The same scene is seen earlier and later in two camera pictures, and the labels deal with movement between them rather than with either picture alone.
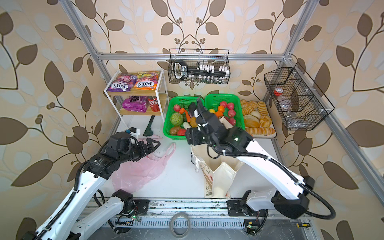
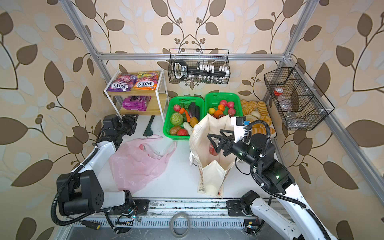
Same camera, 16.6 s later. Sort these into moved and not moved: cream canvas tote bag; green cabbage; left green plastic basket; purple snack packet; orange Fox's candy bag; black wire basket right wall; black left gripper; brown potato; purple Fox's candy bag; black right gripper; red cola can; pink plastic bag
Moved: cream canvas tote bag; black left gripper; black right gripper; red cola can
Not moved: purple snack packet; left green plastic basket; green cabbage; black wire basket right wall; pink plastic bag; orange Fox's candy bag; purple Fox's candy bag; brown potato
